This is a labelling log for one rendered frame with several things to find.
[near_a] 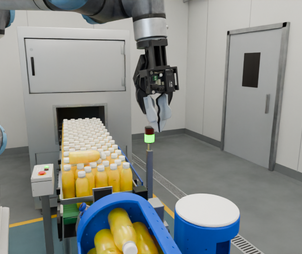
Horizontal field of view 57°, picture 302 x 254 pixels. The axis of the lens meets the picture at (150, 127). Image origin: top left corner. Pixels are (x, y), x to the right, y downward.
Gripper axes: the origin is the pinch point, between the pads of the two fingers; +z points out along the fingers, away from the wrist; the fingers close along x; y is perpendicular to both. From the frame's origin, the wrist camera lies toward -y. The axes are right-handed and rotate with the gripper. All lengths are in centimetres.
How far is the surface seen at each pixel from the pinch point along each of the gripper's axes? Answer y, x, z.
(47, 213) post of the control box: -91, -38, 55
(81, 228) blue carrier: -20.5, -21.6, 32.0
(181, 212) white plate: -39, 20, 46
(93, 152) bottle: -95, -8, 27
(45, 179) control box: -82, -35, 33
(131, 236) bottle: -8.3, -8.5, 31.9
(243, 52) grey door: -344, 280, -37
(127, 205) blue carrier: -24.9, -5.5, 30.3
